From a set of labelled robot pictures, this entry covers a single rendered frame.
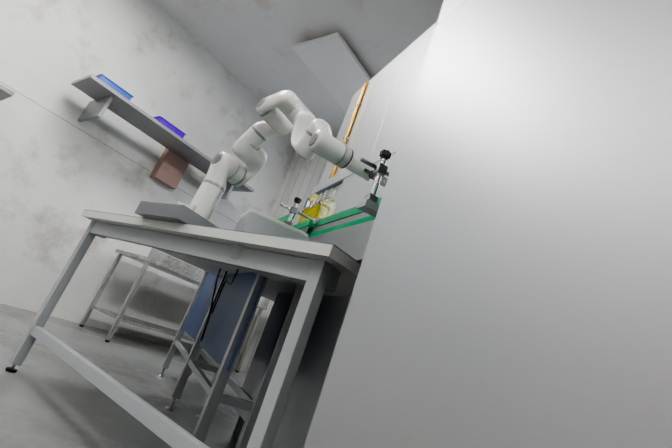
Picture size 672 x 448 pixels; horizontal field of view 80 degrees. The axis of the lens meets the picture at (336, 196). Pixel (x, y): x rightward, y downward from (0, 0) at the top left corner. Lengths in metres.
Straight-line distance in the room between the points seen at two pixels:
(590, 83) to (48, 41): 4.42
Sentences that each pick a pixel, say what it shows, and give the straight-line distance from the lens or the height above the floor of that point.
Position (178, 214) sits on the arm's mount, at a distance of 1.51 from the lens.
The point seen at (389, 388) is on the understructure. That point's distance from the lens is 0.56.
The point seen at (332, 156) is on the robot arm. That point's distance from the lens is 1.28.
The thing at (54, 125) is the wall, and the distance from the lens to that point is 4.49.
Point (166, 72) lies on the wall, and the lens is 5.02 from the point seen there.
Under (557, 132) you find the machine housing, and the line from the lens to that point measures 0.52.
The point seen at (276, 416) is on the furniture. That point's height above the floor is 0.34.
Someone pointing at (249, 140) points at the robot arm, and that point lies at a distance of 1.70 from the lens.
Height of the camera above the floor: 0.50
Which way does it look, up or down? 21 degrees up
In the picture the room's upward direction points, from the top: 20 degrees clockwise
